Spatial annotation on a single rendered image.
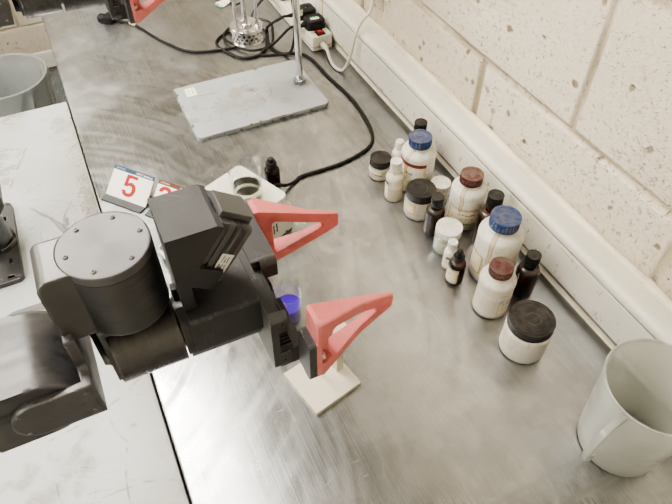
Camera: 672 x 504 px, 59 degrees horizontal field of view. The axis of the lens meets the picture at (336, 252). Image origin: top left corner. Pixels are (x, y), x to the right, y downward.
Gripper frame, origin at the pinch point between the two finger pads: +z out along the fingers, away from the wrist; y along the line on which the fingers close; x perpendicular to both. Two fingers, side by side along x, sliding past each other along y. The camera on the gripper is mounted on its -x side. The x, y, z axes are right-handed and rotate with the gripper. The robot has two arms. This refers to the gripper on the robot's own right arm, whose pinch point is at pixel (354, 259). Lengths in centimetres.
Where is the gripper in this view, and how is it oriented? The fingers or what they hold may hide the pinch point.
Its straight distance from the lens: 48.9
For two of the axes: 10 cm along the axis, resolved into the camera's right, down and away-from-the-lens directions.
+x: -0.1, 6.7, 7.4
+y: -4.3, -6.8, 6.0
